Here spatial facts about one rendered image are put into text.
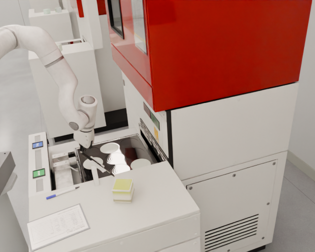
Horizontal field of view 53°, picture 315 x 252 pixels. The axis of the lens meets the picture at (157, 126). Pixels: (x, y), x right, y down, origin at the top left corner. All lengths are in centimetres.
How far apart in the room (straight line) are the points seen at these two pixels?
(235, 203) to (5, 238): 130
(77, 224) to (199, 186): 69
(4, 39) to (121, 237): 88
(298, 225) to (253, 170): 93
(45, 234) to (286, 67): 124
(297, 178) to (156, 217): 200
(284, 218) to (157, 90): 167
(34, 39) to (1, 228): 107
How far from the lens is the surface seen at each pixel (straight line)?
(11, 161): 190
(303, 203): 282
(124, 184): 127
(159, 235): 125
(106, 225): 123
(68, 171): 168
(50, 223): 130
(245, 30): 142
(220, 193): 178
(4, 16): 940
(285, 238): 253
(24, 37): 141
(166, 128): 140
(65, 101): 139
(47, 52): 139
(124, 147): 173
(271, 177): 193
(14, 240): 208
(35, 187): 150
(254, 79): 153
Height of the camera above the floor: 184
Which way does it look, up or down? 30 degrees down
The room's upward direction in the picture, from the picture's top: 4 degrees counter-clockwise
